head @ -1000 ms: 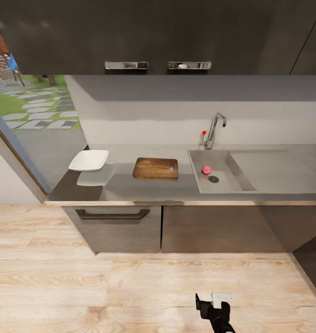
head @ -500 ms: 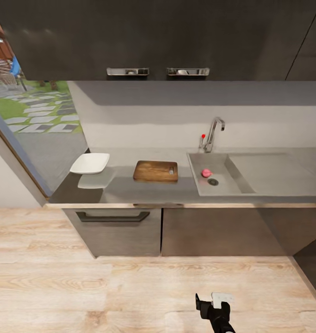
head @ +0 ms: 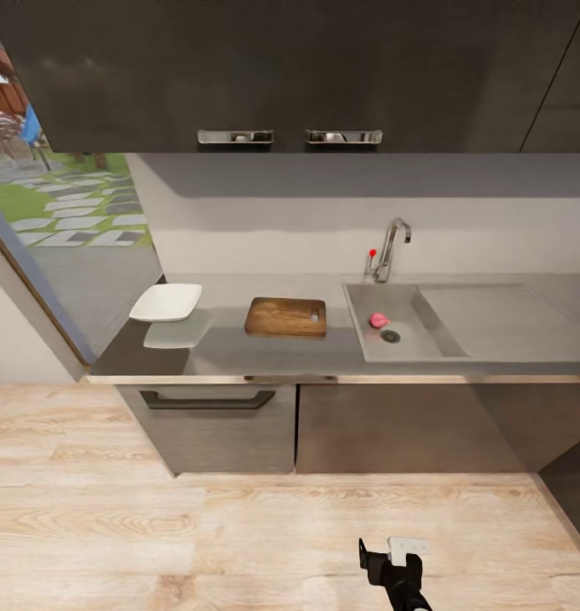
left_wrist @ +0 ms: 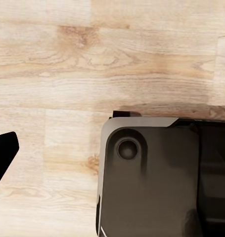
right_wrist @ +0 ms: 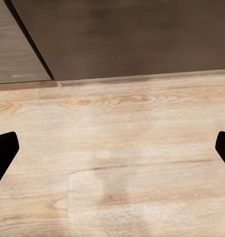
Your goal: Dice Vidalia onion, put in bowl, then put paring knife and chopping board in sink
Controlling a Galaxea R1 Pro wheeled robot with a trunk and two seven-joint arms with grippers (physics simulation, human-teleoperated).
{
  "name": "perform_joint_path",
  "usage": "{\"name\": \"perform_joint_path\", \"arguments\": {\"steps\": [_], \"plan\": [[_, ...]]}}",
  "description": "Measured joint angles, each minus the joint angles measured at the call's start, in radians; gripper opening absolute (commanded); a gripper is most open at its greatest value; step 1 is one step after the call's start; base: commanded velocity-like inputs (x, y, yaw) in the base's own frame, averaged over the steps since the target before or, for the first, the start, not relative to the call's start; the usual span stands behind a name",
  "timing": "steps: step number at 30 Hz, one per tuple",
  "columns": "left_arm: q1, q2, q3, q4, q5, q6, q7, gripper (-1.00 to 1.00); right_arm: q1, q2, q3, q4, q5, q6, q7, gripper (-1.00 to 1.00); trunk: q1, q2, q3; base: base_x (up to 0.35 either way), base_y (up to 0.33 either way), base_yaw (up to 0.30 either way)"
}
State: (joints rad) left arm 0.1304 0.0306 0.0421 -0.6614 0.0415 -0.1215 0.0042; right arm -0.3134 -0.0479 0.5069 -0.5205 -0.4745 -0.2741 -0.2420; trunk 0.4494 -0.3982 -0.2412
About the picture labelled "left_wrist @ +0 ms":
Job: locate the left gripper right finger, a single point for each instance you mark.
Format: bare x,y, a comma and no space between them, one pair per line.
220,145

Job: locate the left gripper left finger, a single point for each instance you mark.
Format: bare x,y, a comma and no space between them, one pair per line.
9,147

